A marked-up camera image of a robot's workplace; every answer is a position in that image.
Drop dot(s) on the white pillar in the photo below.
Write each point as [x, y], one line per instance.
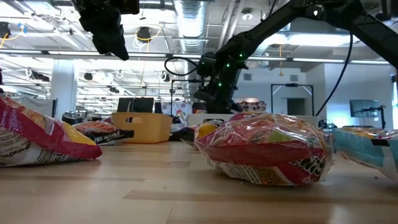
[63, 90]

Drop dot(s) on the silver ceiling duct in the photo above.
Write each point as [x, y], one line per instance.
[189, 25]

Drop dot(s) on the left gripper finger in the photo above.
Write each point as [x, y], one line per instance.
[119, 31]
[99, 34]

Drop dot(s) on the red Maruchan ramen pack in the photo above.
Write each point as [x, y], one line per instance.
[46, 137]
[264, 152]

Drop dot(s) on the black tower fan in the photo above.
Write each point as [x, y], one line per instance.
[72, 118]

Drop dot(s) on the white plastic bin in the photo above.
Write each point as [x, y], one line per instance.
[199, 119]

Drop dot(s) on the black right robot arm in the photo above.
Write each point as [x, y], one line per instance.
[267, 31]

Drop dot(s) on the white patterned cloth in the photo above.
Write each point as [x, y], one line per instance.
[178, 110]

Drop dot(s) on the orange plastic bin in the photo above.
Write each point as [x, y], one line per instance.
[149, 130]

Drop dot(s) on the black frame stand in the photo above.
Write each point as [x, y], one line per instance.
[171, 96]
[312, 99]

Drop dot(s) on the grey partition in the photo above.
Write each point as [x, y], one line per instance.
[38, 107]

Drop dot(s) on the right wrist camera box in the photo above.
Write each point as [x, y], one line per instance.
[206, 65]

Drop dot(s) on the dark wall monitor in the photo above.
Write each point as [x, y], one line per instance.
[363, 108]

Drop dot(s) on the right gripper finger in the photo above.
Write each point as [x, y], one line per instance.
[216, 101]
[230, 104]

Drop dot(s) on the blue Maruchan ramen pack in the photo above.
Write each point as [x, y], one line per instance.
[363, 149]

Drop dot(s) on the dark patterned cloth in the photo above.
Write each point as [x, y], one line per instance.
[252, 105]

